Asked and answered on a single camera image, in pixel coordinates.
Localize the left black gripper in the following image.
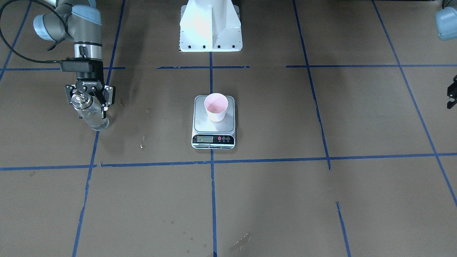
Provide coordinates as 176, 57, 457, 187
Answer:
447, 75, 457, 109

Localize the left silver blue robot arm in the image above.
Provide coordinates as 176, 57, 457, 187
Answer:
435, 0, 457, 109

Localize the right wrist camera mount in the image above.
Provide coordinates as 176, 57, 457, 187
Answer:
60, 57, 104, 72

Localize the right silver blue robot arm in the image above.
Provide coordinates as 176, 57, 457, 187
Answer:
33, 0, 115, 109

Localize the silver digital kitchen scale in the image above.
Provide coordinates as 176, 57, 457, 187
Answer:
191, 95, 236, 149

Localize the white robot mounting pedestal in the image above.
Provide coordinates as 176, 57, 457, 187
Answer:
179, 0, 243, 52

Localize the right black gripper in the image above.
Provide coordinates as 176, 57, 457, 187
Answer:
65, 70, 116, 107

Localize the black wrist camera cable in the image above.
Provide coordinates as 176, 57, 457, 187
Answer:
0, 0, 68, 65

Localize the pink paper cup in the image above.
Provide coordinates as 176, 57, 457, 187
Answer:
204, 93, 229, 122

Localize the glass sauce bottle metal spout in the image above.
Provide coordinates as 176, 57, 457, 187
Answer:
71, 90, 109, 131

